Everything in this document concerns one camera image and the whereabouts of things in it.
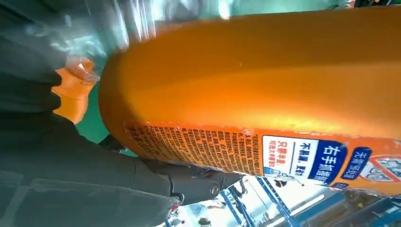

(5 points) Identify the blue metal frame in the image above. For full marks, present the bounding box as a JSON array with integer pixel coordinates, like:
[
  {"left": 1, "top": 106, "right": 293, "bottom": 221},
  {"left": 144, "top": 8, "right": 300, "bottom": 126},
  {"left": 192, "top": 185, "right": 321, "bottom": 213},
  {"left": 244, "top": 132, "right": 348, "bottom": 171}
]
[{"left": 219, "top": 177, "right": 401, "bottom": 227}]

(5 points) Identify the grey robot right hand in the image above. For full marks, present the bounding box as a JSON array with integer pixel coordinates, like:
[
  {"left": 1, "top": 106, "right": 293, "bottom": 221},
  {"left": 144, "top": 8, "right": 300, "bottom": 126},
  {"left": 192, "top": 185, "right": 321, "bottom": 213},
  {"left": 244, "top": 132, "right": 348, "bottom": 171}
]
[{"left": 0, "top": 18, "right": 244, "bottom": 227}]

